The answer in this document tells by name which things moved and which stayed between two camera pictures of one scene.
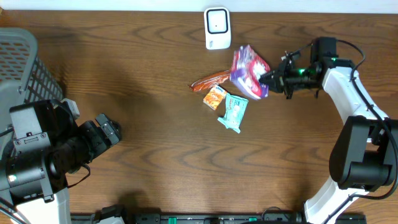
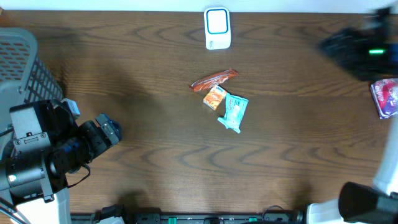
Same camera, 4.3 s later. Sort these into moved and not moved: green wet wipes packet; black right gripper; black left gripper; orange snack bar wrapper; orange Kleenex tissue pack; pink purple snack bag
Moved: black right gripper; pink purple snack bag
Not moved: orange Kleenex tissue pack; orange snack bar wrapper; green wet wipes packet; black left gripper
